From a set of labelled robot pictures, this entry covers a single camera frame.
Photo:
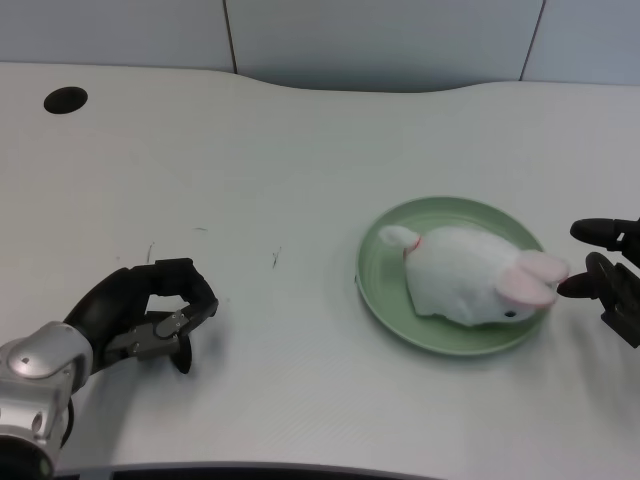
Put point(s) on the green round plate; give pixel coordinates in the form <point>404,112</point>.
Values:
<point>395,295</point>

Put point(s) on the white plush rabbit doll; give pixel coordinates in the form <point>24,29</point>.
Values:
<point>470,275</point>

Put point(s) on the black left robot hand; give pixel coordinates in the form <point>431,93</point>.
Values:
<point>115,305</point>

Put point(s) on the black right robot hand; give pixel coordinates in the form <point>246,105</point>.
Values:
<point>612,290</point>

